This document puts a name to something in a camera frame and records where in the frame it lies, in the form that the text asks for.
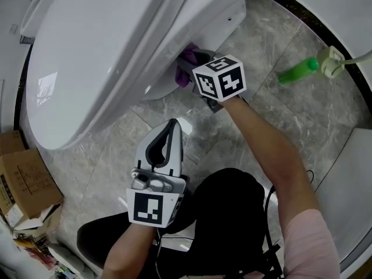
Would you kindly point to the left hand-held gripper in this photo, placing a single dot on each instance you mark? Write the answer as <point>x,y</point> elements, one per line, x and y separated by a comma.
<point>145,209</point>

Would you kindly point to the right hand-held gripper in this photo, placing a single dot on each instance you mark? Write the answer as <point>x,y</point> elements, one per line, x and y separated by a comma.
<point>229,81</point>

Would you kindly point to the purple cleaning cloth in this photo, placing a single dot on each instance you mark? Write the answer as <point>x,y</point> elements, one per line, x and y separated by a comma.
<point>181,80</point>

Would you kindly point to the white toilet with sticker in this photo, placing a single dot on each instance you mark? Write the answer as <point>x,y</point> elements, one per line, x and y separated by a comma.
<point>101,39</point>

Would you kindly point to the person's right forearm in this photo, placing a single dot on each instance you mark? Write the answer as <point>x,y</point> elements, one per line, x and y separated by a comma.
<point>270,155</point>

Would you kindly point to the person's left forearm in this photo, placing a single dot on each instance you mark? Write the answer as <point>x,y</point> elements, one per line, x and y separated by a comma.
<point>128,251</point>

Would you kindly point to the white egg-shaped toilet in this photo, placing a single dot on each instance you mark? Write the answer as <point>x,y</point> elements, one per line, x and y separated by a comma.
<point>37,10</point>

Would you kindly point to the person's black trousers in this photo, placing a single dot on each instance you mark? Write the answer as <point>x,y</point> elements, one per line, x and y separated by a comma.
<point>226,214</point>

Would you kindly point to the green plastic bottle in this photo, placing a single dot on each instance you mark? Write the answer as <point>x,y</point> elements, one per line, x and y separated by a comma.
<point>296,71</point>

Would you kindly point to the brown cardboard box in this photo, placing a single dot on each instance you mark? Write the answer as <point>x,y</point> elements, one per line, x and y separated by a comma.
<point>29,179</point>
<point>11,142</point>

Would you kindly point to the white power plug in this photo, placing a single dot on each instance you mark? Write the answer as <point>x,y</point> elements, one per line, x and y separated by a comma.
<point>329,62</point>

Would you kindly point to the pile of assorted clutter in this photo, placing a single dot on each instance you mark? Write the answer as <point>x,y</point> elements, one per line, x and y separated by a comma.
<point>35,251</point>

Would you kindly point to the black mesh trash bin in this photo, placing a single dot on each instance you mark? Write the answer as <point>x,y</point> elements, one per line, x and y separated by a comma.
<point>26,39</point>

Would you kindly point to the person's pink shirt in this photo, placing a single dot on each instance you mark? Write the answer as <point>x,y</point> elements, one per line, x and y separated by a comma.
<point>311,243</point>

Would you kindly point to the white wall outlet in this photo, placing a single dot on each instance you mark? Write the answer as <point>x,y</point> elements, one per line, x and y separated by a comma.
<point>13,29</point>

